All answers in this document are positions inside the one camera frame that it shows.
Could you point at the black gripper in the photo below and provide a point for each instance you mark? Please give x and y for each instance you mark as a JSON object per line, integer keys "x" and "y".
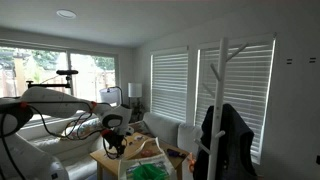
{"x": 114, "y": 139}

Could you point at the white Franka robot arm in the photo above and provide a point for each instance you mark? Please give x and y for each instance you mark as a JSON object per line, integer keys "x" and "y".
{"x": 56, "y": 103}

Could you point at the wooden coffee table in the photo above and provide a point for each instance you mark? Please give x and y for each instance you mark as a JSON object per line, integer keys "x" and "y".
{"x": 106, "y": 160}

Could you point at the small items on table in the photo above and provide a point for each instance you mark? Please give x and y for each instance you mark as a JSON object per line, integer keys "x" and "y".
{"x": 138, "y": 137}

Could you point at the orange toy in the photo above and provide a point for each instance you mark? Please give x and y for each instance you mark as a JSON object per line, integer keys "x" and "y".
{"x": 146, "y": 153}

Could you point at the small patterned cushion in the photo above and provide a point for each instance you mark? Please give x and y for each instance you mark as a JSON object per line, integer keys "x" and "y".
{"x": 140, "y": 127}

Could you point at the floral patterned pillow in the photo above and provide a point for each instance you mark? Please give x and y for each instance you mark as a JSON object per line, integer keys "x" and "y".
{"x": 85, "y": 128}

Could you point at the white sofa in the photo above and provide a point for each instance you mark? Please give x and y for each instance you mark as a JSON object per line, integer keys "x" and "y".
{"x": 160, "y": 126}

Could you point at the arc lamp with pale shade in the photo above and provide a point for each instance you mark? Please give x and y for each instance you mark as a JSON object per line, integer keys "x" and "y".
{"x": 109, "y": 95}

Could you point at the white shade floor lamp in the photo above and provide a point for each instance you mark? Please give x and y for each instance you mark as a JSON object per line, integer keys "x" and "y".
{"x": 135, "y": 90}

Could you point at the orange object beside table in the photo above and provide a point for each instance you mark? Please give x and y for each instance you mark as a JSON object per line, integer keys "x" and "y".
{"x": 191, "y": 163}

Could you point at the narrow white window blind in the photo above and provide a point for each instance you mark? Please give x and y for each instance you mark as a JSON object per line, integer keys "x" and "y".
{"x": 169, "y": 86}

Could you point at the white coat rack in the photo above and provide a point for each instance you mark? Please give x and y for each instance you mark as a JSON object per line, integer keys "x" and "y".
{"x": 220, "y": 100}

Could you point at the black jacket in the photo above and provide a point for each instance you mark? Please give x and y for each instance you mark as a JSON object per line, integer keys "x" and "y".
{"x": 235, "y": 146}

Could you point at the wide white window blind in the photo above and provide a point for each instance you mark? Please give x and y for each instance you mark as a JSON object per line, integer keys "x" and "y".
{"x": 245, "y": 96}

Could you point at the round ceiling light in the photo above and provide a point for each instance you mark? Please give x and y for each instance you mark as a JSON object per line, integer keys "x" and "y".
{"x": 66, "y": 13}

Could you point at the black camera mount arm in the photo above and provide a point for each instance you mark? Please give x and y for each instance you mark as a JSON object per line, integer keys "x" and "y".
{"x": 50, "y": 85}

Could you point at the black stereo camera bar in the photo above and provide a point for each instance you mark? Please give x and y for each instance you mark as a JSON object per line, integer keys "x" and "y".
{"x": 67, "y": 72}

